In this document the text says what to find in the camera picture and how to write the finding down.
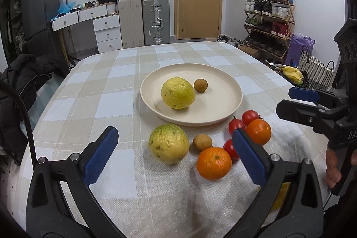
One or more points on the dark grey refrigerator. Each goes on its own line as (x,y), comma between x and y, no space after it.
(40,9)

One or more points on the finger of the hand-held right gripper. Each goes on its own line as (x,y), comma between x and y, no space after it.
(295,111)
(304,94)

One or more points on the white drawer desk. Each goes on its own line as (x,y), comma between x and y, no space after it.
(108,24)

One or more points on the cream round plate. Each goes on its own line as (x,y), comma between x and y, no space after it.
(217,98)

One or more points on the black jacket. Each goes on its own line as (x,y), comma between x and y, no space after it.
(25,79)

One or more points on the brown longan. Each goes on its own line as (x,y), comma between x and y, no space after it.
(202,142)
(200,85)

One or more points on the wrinkled pale passion fruit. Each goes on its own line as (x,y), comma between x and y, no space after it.
(168,144)

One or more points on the blue plastic bag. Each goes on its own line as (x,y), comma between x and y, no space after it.
(67,8)

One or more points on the beige suitcase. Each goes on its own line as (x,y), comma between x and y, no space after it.
(131,23)

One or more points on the smooth yellow passion fruit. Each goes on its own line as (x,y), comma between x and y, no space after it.
(177,93)

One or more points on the green-tinged yellow passion fruit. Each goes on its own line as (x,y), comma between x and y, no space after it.
(280,196)

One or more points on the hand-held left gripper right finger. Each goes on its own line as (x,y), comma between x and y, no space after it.
(249,157)

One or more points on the rows of shoes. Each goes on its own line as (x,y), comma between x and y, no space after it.
(265,8)

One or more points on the pile of loose sneakers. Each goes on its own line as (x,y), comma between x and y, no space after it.
(228,40)

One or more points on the small cardboard box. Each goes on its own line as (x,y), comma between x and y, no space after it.
(248,50)

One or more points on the orange mandarin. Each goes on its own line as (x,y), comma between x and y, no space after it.
(259,132)
(214,163)

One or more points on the purple bag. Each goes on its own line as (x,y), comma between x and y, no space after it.
(295,48)

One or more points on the silver suitcase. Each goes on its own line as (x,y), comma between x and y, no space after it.
(156,12)

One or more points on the dark open shelf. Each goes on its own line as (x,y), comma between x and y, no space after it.
(14,17)

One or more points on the red tomato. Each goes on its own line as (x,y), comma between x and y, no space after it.
(230,148)
(250,116)
(235,124)

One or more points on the wooden shoe rack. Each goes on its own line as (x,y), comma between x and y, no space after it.
(290,17)

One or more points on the woven basket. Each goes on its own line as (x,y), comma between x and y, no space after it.
(315,70)

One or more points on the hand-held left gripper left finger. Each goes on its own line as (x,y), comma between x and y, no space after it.
(101,155)

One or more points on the person's right hand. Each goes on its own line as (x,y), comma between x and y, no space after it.
(332,171)

